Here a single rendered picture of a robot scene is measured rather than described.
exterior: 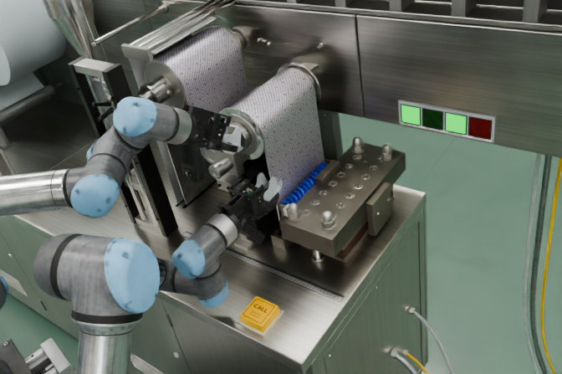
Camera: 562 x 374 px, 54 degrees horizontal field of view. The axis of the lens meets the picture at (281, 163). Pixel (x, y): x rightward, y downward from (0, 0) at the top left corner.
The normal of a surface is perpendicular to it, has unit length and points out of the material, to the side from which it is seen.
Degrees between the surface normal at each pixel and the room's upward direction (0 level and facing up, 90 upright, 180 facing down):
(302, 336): 0
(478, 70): 90
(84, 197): 90
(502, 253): 0
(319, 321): 0
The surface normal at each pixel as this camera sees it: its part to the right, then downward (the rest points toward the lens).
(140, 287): 0.94, -0.08
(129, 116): -0.54, -0.11
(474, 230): -0.16, -0.81
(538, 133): -0.58, 0.54
